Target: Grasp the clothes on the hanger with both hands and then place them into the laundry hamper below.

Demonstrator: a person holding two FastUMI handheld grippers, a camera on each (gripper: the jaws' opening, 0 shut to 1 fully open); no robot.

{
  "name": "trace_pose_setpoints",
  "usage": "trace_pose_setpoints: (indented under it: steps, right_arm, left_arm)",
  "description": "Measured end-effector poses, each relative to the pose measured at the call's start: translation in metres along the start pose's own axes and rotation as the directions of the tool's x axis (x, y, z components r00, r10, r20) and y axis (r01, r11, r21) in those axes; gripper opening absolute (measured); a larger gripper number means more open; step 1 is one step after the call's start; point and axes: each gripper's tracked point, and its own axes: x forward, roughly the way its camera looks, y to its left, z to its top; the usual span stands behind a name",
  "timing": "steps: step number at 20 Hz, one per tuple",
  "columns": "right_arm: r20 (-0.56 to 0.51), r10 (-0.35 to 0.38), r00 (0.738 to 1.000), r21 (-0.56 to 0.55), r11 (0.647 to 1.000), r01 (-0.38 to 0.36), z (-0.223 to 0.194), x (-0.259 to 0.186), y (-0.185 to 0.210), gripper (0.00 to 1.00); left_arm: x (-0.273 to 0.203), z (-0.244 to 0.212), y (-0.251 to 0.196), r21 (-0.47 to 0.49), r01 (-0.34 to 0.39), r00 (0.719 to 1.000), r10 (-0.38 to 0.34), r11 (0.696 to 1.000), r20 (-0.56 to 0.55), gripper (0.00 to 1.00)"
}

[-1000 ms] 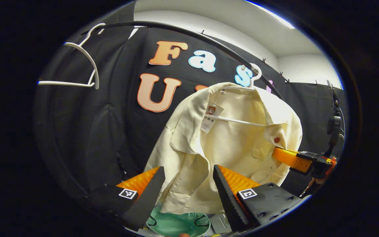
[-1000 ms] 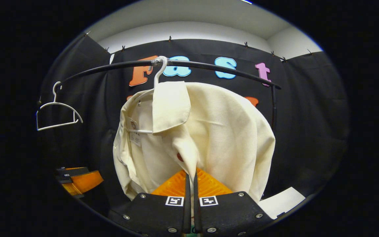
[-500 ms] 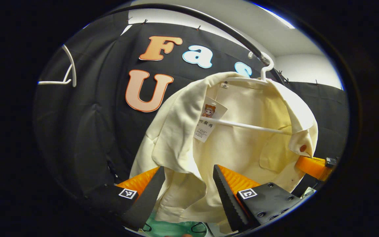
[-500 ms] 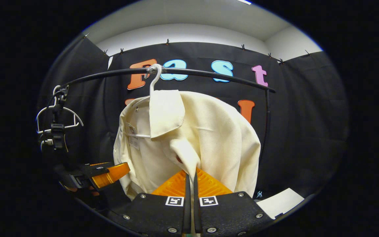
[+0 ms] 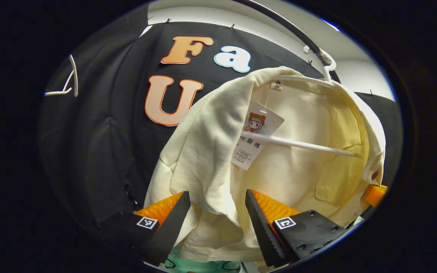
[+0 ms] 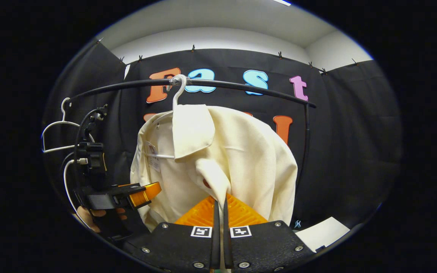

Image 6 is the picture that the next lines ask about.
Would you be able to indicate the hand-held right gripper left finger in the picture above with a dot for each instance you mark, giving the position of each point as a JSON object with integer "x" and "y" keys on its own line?
{"x": 173, "y": 246}

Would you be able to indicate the ceiling light strip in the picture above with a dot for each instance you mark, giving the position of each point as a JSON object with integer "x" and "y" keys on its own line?
{"x": 283, "y": 2}

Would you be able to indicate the cream button shirt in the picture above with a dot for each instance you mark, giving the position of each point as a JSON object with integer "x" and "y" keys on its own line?
{"x": 249, "y": 159}

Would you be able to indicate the white hanger with hook tape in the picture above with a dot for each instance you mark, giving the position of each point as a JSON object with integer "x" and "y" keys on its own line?
{"x": 180, "y": 89}

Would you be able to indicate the white flat panel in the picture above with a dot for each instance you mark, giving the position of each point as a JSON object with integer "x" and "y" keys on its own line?
{"x": 323, "y": 233}

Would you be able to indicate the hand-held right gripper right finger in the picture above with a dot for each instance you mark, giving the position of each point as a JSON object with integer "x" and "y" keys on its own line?
{"x": 271, "y": 246}

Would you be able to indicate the black clothes rack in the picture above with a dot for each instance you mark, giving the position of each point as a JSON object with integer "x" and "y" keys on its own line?
{"x": 241, "y": 84}

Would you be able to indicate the white plastic hanger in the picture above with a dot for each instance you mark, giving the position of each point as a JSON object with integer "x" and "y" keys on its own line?
{"x": 63, "y": 121}

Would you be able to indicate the row of black backdrop clips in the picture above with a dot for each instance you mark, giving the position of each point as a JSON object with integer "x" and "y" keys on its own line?
{"x": 193, "y": 48}

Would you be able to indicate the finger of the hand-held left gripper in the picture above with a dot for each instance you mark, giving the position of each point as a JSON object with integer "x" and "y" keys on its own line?
{"x": 144, "y": 195}

